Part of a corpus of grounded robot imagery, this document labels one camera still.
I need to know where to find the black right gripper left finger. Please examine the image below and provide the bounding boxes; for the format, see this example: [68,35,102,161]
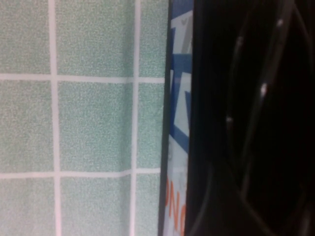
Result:
[184,164,247,236]

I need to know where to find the dark thin-framed glasses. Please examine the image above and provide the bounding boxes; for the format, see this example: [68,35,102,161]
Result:
[225,0,315,197]

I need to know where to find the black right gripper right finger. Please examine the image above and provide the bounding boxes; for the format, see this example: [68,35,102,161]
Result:
[242,184,311,236]

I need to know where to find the black printed glasses case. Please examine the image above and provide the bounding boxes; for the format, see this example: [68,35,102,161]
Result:
[157,0,315,236]

